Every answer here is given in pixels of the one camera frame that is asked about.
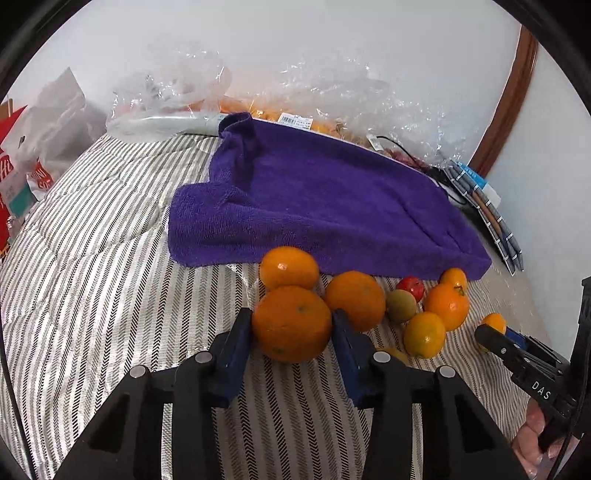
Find large orange front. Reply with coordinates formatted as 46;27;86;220
252;286;332;363

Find person's right hand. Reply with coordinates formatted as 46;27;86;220
512;398;564;479

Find green-brown fruit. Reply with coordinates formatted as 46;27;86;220
379;347;410;366

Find orange beside large orange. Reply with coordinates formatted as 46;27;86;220
325;271;386;332

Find yellow-green small fruit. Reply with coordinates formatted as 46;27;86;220
386;289;418;324

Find yellow-orange citrus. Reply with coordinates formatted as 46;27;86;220
403;312;446;359

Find small orange far right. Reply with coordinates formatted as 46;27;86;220
481;313;507;335

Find red small fruit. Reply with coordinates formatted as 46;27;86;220
396;276;425;303

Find orange behind large orange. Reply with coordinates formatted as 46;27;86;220
259;246;320;291

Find orange with stem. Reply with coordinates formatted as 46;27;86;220
423;283;470;331

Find small orange at towel edge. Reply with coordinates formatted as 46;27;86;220
439;267;468;292

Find striped quilt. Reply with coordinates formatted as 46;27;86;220
0;131;546;480

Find striped folded cloth stack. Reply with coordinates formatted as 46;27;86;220
443;162;525;275

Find purple towel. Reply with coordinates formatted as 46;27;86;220
168;113;491;280

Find blue white box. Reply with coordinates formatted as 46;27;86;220
458;162;501;208

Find white tray edge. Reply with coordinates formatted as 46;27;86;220
106;111;226;143

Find clear plastic bag of oranges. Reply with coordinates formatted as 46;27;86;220
219;52;465;166

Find clear plastic bag left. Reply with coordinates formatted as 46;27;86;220
110;37;232;120

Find translucent white plastic bag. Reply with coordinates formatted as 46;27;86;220
1;68;106;200

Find red paper shopping bag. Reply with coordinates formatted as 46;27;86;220
0;99;30;256

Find black cable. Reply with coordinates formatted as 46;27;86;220
375;135;468;206

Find wooden door frame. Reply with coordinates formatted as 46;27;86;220
469;26;539;177

